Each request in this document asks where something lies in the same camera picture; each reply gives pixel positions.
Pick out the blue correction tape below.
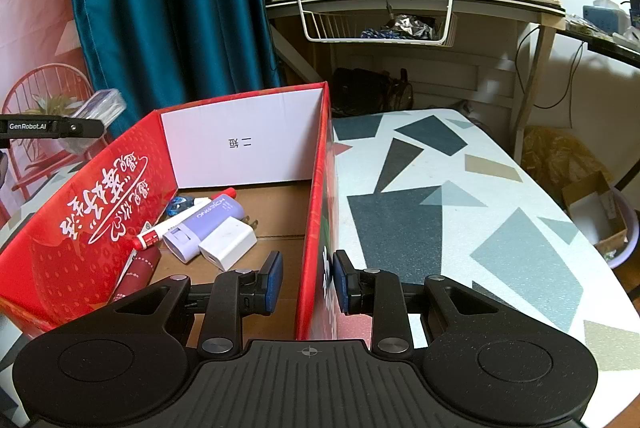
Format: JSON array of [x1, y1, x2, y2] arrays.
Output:
[[167, 194, 211, 215]]

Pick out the white marker with red cap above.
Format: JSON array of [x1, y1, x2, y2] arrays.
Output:
[[136, 188, 238, 251]]

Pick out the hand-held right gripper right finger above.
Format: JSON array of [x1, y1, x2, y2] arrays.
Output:
[[332, 251, 501, 356]]

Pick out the yellow plastic bag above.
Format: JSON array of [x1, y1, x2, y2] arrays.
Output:
[[522, 125, 613, 204]]

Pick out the white charger plug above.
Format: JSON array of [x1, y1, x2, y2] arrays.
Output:
[[198, 215, 260, 272]]

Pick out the black bag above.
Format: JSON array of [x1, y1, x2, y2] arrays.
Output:
[[331, 67, 415, 116]]

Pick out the purple plastic basin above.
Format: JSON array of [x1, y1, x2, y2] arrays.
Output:
[[595, 188, 640, 271]]

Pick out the purple and white device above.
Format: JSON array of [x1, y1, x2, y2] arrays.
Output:
[[162, 197, 247, 265]]

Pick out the red cardboard box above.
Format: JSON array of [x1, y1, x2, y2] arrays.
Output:
[[0, 81, 341, 341]]

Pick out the dark red cosmetic tube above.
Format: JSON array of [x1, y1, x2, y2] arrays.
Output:
[[111, 248, 162, 306]]

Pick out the wall poster with chair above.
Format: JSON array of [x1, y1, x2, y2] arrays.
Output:
[[0, 0, 118, 229]]

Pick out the small open cardboard box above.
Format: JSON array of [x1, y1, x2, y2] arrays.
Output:
[[561, 171, 628, 254]]

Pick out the silver foil bag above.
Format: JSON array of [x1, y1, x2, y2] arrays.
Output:
[[387, 14, 436, 40]]

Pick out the white wire basket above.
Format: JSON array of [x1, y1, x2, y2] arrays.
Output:
[[297, 0, 456, 48]]

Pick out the black cable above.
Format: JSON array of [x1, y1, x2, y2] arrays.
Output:
[[516, 26, 585, 109]]

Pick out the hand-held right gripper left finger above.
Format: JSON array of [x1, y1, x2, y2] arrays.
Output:
[[112, 251, 284, 360]]

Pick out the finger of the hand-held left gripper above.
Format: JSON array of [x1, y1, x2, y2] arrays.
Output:
[[60, 118, 106, 139]]

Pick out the geometric patterned tablecloth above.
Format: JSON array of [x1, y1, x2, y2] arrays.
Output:
[[0, 108, 640, 426]]

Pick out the black-edged side desk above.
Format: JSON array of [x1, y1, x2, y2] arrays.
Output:
[[565, 21, 640, 69]]

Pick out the blue tissue box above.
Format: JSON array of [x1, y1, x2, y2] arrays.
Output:
[[582, 0, 626, 34]]

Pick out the white desk with glass top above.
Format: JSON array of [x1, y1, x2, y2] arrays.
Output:
[[264, 0, 568, 164]]

